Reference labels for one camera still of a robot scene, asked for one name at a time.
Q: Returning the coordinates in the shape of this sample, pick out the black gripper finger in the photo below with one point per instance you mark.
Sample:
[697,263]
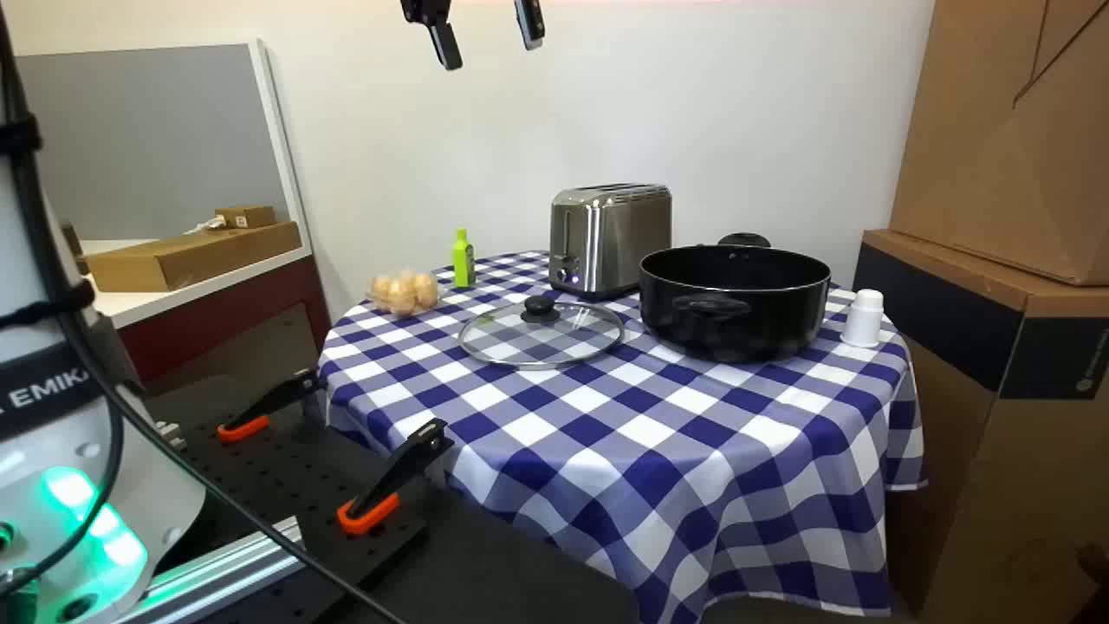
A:
[439,37]
[529,23]

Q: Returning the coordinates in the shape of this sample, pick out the green plastic bottle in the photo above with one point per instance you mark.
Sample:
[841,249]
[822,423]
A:
[461,263]

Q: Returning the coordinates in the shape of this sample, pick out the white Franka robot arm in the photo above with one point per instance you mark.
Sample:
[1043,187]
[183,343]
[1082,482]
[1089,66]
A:
[45,463]

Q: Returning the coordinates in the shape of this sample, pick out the stainless steel toaster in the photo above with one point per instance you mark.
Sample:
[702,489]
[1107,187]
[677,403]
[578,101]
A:
[609,238]

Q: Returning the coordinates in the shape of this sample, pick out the glass lid with black knob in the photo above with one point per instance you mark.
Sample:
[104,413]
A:
[541,329]

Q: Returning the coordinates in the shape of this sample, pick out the flat cardboard box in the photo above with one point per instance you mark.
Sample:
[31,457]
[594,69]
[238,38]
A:
[191,257]

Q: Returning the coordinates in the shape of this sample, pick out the black cooking pot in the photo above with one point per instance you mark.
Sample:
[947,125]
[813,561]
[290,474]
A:
[732,306]

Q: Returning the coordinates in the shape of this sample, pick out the white red shelf unit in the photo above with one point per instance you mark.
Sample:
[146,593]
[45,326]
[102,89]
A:
[218,316]

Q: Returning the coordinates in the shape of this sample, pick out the black orange spring clamp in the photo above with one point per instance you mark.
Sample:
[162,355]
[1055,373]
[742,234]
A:
[394,480]
[270,408]

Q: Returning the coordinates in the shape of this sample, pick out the blue white checkered tablecloth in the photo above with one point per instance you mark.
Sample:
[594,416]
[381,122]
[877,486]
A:
[645,453]

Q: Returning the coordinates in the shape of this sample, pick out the white paper cup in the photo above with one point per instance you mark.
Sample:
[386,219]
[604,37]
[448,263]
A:
[863,320]

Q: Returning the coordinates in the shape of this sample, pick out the black perforated base board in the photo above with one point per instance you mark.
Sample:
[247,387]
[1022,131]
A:
[290,486]

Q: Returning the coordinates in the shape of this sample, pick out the large cardboard box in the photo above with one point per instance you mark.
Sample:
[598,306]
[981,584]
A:
[1006,125]

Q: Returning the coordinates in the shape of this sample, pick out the brown cardboard box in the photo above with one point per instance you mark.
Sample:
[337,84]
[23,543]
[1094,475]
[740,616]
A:
[993,463]

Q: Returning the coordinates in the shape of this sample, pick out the grey panel with white frame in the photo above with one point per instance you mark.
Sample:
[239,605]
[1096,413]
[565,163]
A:
[151,141]

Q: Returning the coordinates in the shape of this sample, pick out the aluminium profile rail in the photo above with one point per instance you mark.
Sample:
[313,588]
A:
[218,578]

